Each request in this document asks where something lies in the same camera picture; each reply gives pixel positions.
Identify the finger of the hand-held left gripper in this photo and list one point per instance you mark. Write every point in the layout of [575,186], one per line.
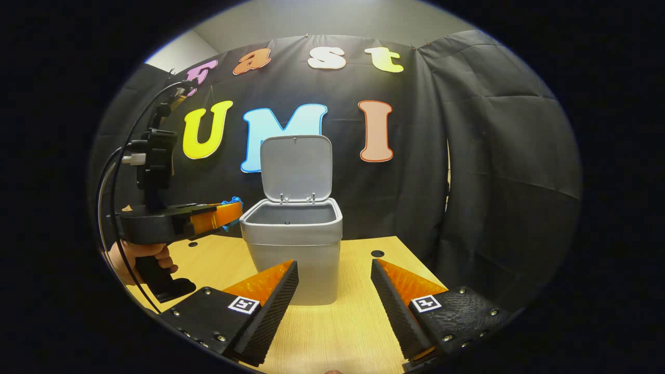
[218,217]

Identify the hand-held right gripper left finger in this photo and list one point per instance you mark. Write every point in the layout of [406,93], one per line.
[270,317]

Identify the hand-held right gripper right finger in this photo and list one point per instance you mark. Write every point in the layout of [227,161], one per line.
[397,311]

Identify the blue paper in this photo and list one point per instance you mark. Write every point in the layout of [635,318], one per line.
[232,201]

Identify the grey desktop garbage bin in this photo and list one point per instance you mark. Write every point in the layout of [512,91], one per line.
[296,244]

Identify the wooden desktop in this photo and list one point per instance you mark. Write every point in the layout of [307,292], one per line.
[343,322]

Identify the black backdrop cloth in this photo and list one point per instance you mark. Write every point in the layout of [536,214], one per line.
[467,182]

